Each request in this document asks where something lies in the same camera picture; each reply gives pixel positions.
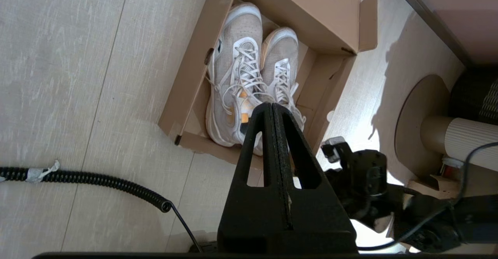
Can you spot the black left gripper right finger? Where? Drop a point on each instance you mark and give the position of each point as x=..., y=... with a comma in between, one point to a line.
x=319, y=208

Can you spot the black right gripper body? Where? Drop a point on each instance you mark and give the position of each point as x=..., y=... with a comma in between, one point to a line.
x=369, y=210

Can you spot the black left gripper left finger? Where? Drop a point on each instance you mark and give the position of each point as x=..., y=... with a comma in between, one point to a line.
x=241, y=208

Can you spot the white mesh sneaker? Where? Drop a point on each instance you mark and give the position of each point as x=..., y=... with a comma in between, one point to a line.
x=282, y=60
x=233, y=76

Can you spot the cardboard shoe box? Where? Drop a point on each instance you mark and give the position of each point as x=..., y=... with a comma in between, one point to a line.
x=323, y=10

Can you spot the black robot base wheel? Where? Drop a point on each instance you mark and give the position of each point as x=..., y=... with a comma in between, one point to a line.
x=204, y=246

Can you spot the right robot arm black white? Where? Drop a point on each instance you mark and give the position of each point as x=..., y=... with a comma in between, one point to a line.
x=459, y=220

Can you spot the dark woven basket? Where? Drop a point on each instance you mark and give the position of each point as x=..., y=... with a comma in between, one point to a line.
x=474, y=95

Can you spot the pink cabinet dark trim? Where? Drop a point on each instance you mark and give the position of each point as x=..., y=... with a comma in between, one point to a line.
x=467, y=14

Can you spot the black right wrist camera unit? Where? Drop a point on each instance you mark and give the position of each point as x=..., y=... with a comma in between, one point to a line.
x=369, y=169

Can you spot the beige ribbed pedestal brown base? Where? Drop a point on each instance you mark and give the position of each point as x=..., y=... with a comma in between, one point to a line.
x=424, y=111

